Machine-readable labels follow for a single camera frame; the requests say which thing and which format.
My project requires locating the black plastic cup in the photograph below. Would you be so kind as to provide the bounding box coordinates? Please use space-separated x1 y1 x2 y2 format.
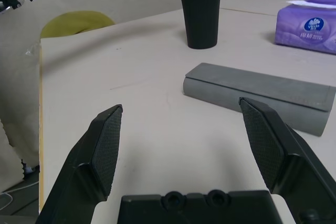
177 0 225 50

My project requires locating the purple tissue box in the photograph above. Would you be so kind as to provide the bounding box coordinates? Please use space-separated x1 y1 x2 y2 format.
273 0 336 56

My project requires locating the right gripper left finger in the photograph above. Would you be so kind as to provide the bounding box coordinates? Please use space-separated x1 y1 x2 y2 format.
35 104 123 224

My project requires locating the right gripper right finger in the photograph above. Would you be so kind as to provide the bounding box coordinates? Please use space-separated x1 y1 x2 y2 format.
238 97 336 224

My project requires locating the grey glasses case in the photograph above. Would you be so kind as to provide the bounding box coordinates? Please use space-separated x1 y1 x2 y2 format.
182 62 336 137

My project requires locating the white floor cable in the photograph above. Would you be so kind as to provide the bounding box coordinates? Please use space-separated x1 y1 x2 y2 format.
0 180 40 210

